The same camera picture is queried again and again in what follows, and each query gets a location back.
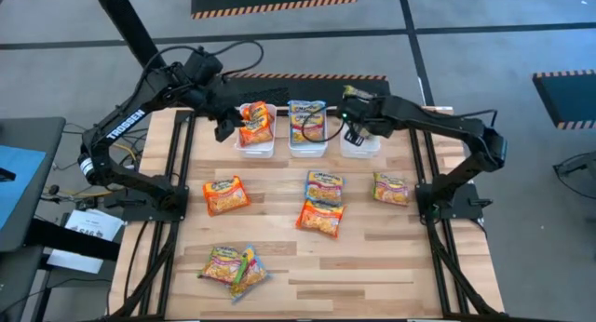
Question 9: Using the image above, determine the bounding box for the white plastic bin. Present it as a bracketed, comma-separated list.
[338, 121, 382, 159]
[234, 102, 278, 159]
[287, 102, 330, 159]

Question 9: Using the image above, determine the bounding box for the yellow floor cable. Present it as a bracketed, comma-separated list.
[44, 142, 141, 198]

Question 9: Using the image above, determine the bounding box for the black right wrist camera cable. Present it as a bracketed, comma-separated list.
[300, 110, 348, 145]

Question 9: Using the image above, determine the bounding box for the orange chicken ramen pack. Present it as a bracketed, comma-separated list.
[237, 114, 275, 148]
[202, 175, 251, 218]
[295, 199, 346, 239]
[241, 101, 271, 123]

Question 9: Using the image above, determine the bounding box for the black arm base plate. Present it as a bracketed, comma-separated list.
[415, 181, 494, 221]
[121, 185, 191, 223]

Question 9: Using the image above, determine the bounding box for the black stand pole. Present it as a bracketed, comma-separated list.
[90, 0, 168, 72]

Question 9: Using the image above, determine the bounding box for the grey side desk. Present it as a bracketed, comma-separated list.
[0, 116, 67, 322]

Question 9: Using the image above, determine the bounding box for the long black right arm cable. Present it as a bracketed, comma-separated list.
[458, 108, 499, 130]

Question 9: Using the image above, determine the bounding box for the blue beef ramen pack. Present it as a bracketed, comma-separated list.
[228, 245, 271, 304]
[287, 100, 327, 121]
[289, 114, 326, 144]
[305, 170, 345, 205]

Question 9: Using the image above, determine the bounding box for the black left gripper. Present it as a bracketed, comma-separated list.
[202, 77, 247, 143]

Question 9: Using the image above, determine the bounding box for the black chair base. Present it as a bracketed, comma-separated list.
[552, 150, 596, 201]

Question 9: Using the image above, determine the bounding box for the blue sheet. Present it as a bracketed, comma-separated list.
[0, 144, 47, 231]

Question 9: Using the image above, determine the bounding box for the black aluminium table frame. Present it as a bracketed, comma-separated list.
[107, 105, 508, 322]

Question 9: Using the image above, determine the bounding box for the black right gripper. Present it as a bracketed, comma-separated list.
[338, 96, 390, 148]

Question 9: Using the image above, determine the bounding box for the black desk crossbar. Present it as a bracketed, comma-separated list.
[25, 218, 122, 262]

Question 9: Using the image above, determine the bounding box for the white paper sheet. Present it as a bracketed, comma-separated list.
[46, 208, 126, 275]

